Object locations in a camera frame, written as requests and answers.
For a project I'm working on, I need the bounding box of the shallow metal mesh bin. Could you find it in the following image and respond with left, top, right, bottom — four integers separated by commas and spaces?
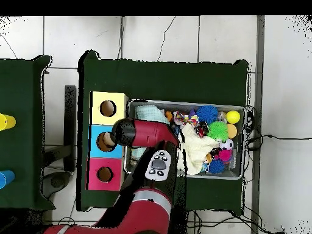
123, 99, 246, 180

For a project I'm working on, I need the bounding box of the wooden box with three holes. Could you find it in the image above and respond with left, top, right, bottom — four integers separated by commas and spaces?
85, 91, 129, 191

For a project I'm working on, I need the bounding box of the light blue waffle cloth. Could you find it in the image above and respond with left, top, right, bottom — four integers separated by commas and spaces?
131, 105, 171, 160

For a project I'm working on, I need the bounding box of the cream waffle cloth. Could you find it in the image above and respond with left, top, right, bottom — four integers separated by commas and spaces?
177, 122, 220, 176

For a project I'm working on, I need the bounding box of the colourful patterned cloth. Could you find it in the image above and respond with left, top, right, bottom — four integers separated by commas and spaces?
172, 110, 200, 127

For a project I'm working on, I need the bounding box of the black upright panel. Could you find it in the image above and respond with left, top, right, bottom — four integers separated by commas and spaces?
63, 85, 77, 172

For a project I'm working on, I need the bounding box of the black power cable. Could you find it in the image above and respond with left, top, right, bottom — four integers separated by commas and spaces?
246, 133, 312, 150

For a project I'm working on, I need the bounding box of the small blue spiky ball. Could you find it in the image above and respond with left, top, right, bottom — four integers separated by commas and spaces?
208, 158, 225, 174

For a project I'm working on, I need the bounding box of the yellow plastic cup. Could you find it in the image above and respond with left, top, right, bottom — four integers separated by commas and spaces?
0, 113, 17, 132

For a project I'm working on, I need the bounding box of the large green spiky ball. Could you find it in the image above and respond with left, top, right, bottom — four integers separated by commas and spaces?
207, 121, 229, 143

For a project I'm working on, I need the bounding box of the small soccer ball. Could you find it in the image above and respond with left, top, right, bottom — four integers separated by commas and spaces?
219, 138, 235, 151

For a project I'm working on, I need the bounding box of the dark green tablecloth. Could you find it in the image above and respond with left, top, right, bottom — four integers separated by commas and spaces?
0, 54, 56, 211
77, 49, 250, 216

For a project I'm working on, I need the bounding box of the blue plastic cup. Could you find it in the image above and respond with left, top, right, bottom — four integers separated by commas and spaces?
0, 169, 16, 190

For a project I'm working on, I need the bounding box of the crushed black red can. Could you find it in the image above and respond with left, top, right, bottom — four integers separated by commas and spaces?
195, 121, 210, 138

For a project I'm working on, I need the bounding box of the large blue spiky ball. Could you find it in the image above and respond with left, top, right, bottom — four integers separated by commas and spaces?
196, 105, 219, 124

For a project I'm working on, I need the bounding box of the pale orange ball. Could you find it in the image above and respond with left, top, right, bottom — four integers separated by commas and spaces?
227, 123, 238, 139

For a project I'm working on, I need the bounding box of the plain yellow ball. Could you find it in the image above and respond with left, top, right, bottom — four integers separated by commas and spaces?
225, 110, 241, 124

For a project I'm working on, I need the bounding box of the pink spiky ball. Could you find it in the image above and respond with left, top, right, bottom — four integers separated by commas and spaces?
217, 148, 233, 163

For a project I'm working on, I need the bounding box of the grey round floor base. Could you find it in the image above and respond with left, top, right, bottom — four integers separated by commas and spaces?
40, 171, 72, 199

